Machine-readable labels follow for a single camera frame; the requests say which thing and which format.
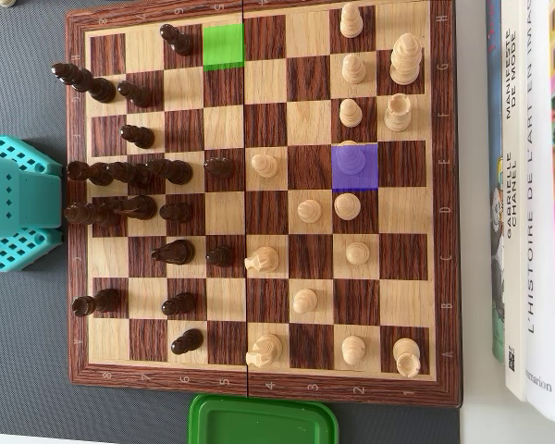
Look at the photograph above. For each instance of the light wooden queen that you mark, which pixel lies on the light wooden queen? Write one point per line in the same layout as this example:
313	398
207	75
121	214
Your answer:
351	159

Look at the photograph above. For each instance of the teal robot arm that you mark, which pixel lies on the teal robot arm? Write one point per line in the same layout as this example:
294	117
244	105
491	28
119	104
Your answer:
9	194

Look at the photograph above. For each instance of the wooden chess board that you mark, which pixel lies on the wooden chess board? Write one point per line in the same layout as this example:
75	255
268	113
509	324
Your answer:
266	213

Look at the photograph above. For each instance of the dark wooden chess piece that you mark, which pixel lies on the dark wooden chess piece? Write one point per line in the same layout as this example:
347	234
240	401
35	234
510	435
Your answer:
102	300

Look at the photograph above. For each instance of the light wooden pawn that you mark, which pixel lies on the light wooden pawn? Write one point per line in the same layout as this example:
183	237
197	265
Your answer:
350	114
264	165
304	300
353	69
357	253
353	349
309	211
351	23

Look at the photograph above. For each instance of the light wooden knight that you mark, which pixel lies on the light wooden knight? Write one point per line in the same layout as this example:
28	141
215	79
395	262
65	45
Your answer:
263	259
264	349

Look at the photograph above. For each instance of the dark wooden pawn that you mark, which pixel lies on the dark wooden pawn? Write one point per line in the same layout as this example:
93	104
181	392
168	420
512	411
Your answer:
221	256
180	41
180	304
139	136
136	94
187	341
219	168
178	213

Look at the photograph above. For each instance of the dark wooden knight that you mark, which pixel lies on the dark wooden knight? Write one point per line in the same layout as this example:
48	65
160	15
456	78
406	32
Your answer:
141	208
178	252

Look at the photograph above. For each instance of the dark wooden bishop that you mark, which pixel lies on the dark wooden bishop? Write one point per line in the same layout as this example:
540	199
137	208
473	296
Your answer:
176	171

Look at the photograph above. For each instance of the dark wooden queen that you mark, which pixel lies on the dark wooden queen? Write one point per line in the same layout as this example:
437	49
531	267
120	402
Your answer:
139	178

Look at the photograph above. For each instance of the light wooden rook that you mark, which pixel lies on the light wooden rook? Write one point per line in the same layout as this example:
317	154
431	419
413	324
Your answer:
397	115
406	356

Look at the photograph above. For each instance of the dark wooden rook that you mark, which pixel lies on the dark wooden rook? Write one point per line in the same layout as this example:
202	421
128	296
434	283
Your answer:
81	214
85	172

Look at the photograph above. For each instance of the green plastic container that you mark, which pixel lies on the green plastic container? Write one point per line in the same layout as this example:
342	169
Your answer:
259	421

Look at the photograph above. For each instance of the blue cartoon cover book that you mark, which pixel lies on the blue cartoon cover book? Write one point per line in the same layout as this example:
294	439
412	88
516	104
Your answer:
497	222

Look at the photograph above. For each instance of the dark wooden king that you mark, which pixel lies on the dark wooden king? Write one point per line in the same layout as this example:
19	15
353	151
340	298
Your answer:
97	89

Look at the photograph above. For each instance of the white Manifeste de Mode book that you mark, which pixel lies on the white Manifeste de Mode book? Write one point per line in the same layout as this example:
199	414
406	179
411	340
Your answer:
513	287

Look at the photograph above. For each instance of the white L'histoire de l'art book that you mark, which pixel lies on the white L'histoire de l'art book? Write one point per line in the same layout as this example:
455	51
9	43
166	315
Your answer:
538	259

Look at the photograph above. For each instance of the dark grey table mat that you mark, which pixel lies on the dark grey table mat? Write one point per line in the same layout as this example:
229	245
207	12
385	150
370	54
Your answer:
23	347

